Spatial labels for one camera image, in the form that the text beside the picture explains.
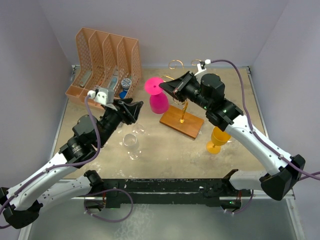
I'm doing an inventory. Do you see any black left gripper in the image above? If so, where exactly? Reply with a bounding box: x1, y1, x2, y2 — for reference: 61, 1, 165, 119
96, 97, 142, 148

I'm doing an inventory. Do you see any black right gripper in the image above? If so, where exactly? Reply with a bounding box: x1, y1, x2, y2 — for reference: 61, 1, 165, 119
159, 71, 211, 111

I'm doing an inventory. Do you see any pink plastic wine glass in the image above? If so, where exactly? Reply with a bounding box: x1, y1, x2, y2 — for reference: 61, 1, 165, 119
144, 77, 169, 114

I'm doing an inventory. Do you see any clear wine glass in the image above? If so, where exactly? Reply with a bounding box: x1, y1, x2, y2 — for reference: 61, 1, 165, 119
132, 123, 145, 136
122, 133, 142, 161

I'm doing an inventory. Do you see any yellow plastic wine glass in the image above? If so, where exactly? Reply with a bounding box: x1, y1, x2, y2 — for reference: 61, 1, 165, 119
206, 127, 231, 155

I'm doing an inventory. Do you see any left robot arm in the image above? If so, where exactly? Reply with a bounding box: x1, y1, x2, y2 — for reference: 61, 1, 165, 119
0, 98, 144, 229

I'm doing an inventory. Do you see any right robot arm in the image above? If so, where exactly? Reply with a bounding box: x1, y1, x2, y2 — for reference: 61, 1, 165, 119
159, 71, 306, 201

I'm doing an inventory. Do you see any wooden rack base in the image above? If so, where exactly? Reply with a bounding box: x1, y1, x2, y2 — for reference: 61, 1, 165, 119
159, 105, 204, 140

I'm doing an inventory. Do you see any blue bottle cap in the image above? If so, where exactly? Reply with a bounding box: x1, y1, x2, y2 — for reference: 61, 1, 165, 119
119, 90, 128, 99

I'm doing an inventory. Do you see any round blue patterned tin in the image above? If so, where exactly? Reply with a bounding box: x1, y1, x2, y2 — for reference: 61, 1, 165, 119
120, 78, 132, 91

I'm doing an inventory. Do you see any blue toothbrush package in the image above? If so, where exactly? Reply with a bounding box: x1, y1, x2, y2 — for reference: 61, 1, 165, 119
106, 66, 119, 90

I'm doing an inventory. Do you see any grey box with red label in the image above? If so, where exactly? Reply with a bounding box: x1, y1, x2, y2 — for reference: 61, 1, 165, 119
79, 70, 92, 88

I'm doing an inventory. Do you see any peach plastic file organizer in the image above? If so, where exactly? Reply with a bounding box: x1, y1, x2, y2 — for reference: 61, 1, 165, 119
65, 27, 143, 106

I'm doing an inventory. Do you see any clear glass near right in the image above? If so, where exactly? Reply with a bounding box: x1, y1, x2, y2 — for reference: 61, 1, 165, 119
226, 137, 240, 149

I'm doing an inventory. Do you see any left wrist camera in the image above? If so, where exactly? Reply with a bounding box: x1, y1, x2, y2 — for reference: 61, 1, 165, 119
87, 86, 115, 106

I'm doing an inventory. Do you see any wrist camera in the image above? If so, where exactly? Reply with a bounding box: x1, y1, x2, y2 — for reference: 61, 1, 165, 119
194, 59, 211, 78
87, 86, 115, 106

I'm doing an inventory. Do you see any gold wire glass rack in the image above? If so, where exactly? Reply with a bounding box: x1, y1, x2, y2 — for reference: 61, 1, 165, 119
160, 59, 189, 124

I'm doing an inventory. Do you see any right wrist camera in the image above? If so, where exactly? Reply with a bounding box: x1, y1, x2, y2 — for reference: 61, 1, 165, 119
194, 59, 211, 78

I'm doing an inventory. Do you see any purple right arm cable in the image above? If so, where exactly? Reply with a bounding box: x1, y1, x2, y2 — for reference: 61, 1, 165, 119
209, 58, 320, 181

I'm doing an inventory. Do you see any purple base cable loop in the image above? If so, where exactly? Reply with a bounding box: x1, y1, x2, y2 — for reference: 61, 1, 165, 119
83, 187, 134, 223

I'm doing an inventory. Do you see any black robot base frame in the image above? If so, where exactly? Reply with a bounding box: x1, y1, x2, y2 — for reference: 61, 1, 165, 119
87, 178, 251, 209

